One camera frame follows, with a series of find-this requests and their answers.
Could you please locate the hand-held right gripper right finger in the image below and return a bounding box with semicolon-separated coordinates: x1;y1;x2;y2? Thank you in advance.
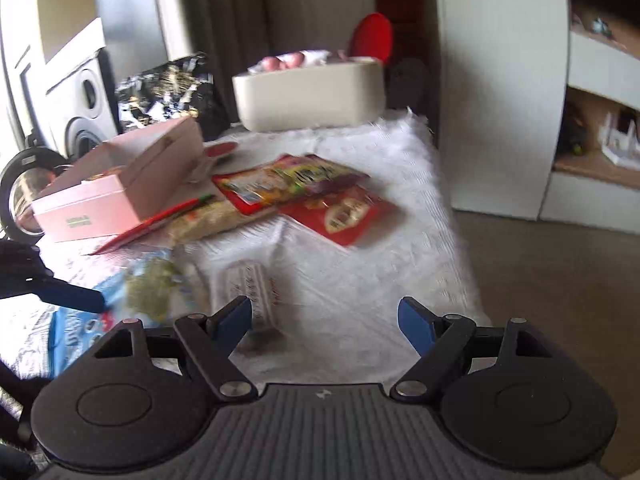
390;296;553;403

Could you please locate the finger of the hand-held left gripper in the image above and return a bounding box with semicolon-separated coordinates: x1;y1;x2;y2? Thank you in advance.
0;247;108;313

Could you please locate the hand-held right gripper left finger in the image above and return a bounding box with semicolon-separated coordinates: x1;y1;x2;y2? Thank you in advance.
92;296;257;403

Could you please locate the blue snack packet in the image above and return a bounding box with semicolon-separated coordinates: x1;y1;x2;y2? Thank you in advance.
50;270;126;376

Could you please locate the pink cardboard box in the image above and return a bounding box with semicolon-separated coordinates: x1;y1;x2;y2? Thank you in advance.
31;116;206;243

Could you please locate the biscuit packet white label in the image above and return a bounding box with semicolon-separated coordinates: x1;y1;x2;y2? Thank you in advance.
210;259;283;338

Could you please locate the white textured tablecloth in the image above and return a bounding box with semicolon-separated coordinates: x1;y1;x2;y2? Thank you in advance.
0;110;493;396

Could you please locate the green clear snack packet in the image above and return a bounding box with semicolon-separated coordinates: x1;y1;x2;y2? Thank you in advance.
120;255;211;325

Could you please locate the red snack packet white label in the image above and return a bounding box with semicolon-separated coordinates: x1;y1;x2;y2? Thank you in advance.
279;187;398;248

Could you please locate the red orange snack packet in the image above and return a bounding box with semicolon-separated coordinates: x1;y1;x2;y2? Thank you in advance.
212;162;296;217

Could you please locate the small red white packet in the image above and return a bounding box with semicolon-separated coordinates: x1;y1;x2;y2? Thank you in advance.
204;141;241;161

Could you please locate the silver speaker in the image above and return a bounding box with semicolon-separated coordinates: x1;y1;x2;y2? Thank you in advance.
46;17;122;161

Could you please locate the black gold patterned bag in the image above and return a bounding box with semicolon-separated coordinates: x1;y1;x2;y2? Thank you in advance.
115;52;231;143

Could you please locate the cream oval container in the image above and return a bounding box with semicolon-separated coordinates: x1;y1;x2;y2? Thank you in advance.
232;57;387;132

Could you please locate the dark rounded object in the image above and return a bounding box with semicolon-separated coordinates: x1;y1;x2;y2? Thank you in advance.
387;57;431;111

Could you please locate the white cabinet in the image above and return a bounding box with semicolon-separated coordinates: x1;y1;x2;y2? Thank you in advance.
432;0;640;235

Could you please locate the white shelf object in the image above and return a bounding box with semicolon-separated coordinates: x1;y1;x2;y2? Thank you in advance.
600;112;640;165

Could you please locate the red round object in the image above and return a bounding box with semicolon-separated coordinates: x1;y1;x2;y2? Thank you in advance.
348;12;393;63

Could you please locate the grey curtain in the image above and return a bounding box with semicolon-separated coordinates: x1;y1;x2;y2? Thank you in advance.
155;0;268;123

